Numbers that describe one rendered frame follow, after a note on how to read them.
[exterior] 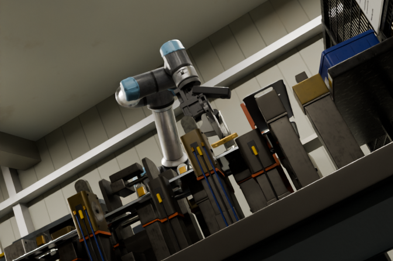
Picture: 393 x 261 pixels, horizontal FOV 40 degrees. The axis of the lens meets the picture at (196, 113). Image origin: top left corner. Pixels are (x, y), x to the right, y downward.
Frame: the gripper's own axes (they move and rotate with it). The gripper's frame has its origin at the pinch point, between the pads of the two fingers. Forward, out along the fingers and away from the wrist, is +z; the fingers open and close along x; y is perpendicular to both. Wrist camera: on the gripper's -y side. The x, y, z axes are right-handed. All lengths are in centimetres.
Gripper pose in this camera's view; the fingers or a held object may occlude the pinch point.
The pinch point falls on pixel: (221, 135)
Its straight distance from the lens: 163.0
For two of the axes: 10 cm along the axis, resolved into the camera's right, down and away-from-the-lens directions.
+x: -2.4, -2.9, -9.2
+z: 4.1, 8.3, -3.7
